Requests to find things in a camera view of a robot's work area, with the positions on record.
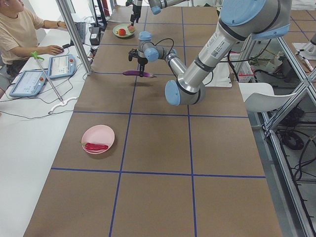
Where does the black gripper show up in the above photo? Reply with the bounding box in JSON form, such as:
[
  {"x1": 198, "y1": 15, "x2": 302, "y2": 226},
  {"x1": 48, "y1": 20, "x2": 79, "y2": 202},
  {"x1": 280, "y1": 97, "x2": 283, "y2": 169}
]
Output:
[
  {"x1": 137, "y1": 50, "x2": 148, "y2": 77},
  {"x1": 130, "y1": 0, "x2": 142, "y2": 26}
]

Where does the purple eggplant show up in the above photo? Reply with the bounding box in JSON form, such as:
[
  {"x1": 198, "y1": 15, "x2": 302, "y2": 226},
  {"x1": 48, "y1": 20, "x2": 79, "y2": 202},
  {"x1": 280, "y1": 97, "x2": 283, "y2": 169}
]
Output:
[{"x1": 122, "y1": 70, "x2": 157, "y2": 78}]

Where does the yellow pink peach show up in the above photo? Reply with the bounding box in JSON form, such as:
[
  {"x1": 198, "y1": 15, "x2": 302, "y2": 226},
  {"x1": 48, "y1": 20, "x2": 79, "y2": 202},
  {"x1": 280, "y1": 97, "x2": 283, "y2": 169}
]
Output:
[{"x1": 127, "y1": 24, "x2": 135, "y2": 33}]

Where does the red orange round fruit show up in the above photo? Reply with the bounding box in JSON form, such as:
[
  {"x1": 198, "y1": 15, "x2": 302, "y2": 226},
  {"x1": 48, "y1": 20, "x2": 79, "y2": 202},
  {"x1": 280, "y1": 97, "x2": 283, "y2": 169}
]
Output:
[{"x1": 117, "y1": 28, "x2": 126, "y2": 37}]

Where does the red chili pepper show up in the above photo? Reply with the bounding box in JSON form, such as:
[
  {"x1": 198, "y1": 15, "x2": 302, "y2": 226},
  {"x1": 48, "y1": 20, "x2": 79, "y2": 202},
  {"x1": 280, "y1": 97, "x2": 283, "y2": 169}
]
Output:
[{"x1": 81, "y1": 142, "x2": 109, "y2": 152}]

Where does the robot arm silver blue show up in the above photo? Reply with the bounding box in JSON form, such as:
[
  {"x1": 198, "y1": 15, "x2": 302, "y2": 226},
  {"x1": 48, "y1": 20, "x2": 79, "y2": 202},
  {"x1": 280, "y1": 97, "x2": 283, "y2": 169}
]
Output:
[
  {"x1": 129, "y1": 0, "x2": 292, "y2": 106},
  {"x1": 125, "y1": 0, "x2": 184, "y2": 26}
]

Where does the person right hand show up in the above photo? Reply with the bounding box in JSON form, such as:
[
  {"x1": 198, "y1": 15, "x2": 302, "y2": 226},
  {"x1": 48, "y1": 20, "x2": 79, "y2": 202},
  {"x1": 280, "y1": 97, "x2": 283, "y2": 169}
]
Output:
[{"x1": 47, "y1": 45, "x2": 64, "y2": 55}]

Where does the light green plate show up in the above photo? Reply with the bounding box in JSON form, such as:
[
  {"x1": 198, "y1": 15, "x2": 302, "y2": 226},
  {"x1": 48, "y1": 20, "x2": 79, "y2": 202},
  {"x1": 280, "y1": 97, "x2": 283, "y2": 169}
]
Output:
[{"x1": 113, "y1": 24, "x2": 136, "y2": 38}]

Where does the black power adapter box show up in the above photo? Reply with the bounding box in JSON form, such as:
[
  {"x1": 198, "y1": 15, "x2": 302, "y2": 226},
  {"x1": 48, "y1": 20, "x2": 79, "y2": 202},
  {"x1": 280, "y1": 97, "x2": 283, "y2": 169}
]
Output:
[{"x1": 89, "y1": 27, "x2": 100, "y2": 45}]

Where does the black keyboard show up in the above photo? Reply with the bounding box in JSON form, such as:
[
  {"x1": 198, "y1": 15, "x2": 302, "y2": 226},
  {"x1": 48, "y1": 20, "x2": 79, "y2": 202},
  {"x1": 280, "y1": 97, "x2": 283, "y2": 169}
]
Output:
[{"x1": 75, "y1": 22, "x2": 86, "y2": 44}]

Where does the far teach pendant tablet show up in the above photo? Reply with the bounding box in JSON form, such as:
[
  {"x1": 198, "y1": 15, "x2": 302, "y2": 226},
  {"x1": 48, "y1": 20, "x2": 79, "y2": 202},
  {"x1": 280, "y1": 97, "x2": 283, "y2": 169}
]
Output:
[{"x1": 48, "y1": 54, "x2": 76, "y2": 79}]

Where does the teach pendant tablet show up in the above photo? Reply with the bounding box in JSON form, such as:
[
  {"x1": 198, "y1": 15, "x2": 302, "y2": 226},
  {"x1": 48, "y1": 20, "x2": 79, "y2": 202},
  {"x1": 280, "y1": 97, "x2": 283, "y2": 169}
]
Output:
[
  {"x1": 48, "y1": 54, "x2": 76, "y2": 79},
  {"x1": 9, "y1": 70, "x2": 46, "y2": 97}
]

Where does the pink plate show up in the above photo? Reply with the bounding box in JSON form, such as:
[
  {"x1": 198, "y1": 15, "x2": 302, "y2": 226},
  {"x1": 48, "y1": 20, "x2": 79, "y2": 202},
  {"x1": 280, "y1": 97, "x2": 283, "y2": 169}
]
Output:
[{"x1": 80, "y1": 124, "x2": 115, "y2": 154}]

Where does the metal rod green tip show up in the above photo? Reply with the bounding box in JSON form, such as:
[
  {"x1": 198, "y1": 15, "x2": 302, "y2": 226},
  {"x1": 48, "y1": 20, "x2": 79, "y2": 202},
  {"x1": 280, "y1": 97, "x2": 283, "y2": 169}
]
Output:
[{"x1": 30, "y1": 51, "x2": 78, "y2": 115}]

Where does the white plastic basket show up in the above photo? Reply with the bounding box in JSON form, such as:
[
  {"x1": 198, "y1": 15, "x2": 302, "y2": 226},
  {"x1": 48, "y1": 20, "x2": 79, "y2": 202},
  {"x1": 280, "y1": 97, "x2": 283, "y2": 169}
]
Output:
[{"x1": 230, "y1": 52, "x2": 254, "y2": 83}]

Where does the near teach pendant tablet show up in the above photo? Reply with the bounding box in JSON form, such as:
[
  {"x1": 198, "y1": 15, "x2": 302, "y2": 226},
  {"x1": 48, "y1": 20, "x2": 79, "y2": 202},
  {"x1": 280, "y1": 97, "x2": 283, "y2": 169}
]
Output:
[{"x1": 9, "y1": 70, "x2": 46, "y2": 97}]

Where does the person in beige shirt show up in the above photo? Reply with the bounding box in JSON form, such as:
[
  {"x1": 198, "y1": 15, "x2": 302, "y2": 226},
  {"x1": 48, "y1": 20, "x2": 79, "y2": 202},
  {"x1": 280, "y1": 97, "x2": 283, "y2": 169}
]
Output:
[{"x1": 0, "y1": 0, "x2": 68, "y2": 99}]

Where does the white chair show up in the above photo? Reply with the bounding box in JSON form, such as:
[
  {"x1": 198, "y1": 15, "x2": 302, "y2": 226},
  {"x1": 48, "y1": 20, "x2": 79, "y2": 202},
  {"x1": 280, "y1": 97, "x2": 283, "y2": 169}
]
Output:
[{"x1": 238, "y1": 82, "x2": 297, "y2": 113}]

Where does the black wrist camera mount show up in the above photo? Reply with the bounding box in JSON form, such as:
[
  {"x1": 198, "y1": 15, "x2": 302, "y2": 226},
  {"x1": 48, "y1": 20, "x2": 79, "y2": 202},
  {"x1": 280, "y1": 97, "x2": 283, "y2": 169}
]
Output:
[{"x1": 128, "y1": 48, "x2": 138, "y2": 62}]

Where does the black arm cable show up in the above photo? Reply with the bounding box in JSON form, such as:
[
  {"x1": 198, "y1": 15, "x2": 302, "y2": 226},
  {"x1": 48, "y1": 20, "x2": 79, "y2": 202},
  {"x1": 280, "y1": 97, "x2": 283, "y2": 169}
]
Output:
[{"x1": 128, "y1": 38, "x2": 175, "y2": 60}]

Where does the aluminium frame post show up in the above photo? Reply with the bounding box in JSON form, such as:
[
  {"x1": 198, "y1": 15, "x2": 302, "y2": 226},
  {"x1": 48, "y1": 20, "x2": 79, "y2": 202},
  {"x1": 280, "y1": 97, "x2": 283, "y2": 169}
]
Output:
[{"x1": 56, "y1": 0, "x2": 92, "y2": 76}]

